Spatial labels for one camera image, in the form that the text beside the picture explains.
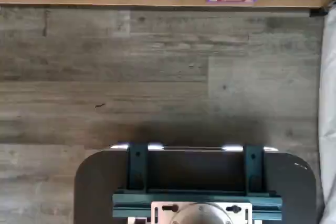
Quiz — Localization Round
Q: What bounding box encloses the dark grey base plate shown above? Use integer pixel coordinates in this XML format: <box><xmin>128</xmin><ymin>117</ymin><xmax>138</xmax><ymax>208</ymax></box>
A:
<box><xmin>75</xmin><ymin>144</ymin><xmax>317</xmax><ymax>224</ymax></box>

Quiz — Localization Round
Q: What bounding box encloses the white plastic sheet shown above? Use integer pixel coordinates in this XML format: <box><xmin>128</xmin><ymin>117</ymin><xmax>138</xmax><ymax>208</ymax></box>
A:
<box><xmin>318</xmin><ymin>5</ymin><xmax>336</xmax><ymax>224</ymax></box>

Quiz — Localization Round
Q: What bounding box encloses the white mounting plate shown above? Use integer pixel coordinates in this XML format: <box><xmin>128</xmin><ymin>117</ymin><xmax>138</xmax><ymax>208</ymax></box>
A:
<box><xmin>151</xmin><ymin>201</ymin><xmax>253</xmax><ymax>224</ymax></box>

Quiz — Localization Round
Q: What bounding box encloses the teal metal mounting frame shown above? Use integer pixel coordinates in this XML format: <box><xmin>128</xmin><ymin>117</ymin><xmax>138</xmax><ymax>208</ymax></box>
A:
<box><xmin>112</xmin><ymin>143</ymin><xmax>283</xmax><ymax>224</ymax></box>

